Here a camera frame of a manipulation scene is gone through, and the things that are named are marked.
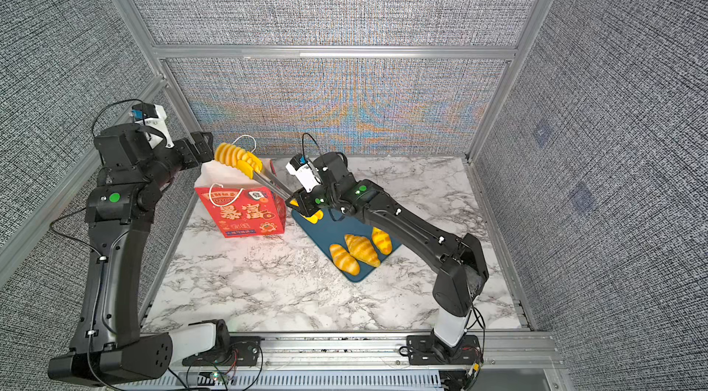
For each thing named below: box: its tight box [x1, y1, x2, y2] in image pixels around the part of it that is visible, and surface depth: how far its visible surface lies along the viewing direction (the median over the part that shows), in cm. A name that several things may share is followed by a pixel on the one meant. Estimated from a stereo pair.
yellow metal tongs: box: [236, 151, 295, 200], surface depth 78 cm
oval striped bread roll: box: [371, 226, 393, 256], surface depth 93 cm
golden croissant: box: [343, 234, 381, 268], surface depth 90 cm
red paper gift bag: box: [194, 187, 287, 239], surface depth 87 cm
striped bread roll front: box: [329, 243, 361, 276], surface depth 89 cm
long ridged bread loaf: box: [214, 142, 261, 173], surface depth 78 cm
